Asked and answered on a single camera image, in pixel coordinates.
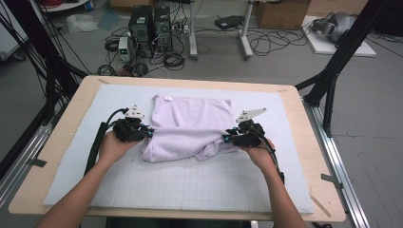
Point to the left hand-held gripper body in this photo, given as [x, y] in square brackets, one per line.
[128, 129]

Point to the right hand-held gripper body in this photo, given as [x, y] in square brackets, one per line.
[248, 134]

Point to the pale pink towel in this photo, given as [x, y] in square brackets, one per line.
[190, 126]

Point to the person's left hand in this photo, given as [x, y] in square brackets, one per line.
[115, 148]

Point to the person's right hand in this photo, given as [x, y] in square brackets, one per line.
[261, 156]

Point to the white foam mat with grid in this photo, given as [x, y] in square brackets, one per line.
[196, 183]

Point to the light wooden table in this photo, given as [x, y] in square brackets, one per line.
[304, 133]

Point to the white bench power supply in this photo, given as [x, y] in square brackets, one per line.
[124, 49]

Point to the person's dark clothing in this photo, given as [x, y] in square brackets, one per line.
[177, 223]

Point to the black tape strip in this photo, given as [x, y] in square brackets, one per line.
[37, 162]
[331, 180]

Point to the white desk leg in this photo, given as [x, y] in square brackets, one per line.
[245, 34]
[192, 31]

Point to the black computer tower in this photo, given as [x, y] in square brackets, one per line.
[140, 30]
[163, 28]

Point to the flat black device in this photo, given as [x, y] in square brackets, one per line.
[228, 22]

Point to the white floor board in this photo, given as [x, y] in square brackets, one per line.
[323, 47]

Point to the clear plastic bag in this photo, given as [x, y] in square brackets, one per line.
[81, 23]

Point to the large brown cardboard box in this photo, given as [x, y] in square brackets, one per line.
[282, 14]

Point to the grey headset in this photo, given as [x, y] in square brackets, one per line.
[337, 25]

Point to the flat brown cardboard box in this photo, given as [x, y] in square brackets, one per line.
[335, 6]

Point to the aluminium rail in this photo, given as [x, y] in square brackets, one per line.
[28, 148]
[335, 164]

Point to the black metal frame stand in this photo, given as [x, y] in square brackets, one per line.
[44, 57]
[345, 47]

